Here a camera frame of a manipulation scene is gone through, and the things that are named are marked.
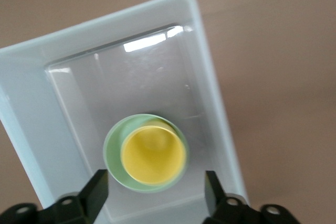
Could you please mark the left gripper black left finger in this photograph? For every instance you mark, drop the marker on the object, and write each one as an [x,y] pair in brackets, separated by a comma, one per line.
[92,195]

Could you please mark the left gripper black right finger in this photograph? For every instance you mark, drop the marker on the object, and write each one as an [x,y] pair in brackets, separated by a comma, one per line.
[218,208]

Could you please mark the pale green bowl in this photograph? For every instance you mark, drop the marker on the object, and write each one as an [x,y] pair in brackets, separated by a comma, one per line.
[114,155]

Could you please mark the yellow cup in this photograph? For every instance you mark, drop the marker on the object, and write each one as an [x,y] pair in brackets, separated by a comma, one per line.
[153,155]

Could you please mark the translucent white plastic bin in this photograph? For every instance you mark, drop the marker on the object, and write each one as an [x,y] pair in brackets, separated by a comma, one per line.
[131,82]

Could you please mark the brown table cover sheet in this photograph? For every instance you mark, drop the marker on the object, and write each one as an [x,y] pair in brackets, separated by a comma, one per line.
[275,77]

